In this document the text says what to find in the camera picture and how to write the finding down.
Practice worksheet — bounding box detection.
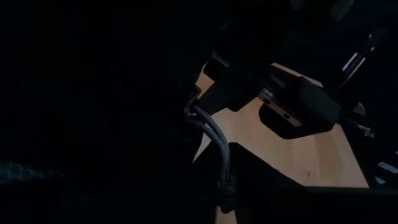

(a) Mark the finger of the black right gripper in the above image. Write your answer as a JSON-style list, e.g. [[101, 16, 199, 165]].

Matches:
[[196, 58, 265, 115], [258, 76, 342, 140]]

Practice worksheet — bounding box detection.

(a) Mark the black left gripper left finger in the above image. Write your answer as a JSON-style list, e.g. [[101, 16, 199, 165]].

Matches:
[[52, 141, 220, 224]]

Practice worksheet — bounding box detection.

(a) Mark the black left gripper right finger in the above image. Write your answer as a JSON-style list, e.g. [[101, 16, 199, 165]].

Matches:
[[228, 142, 398, 224]]

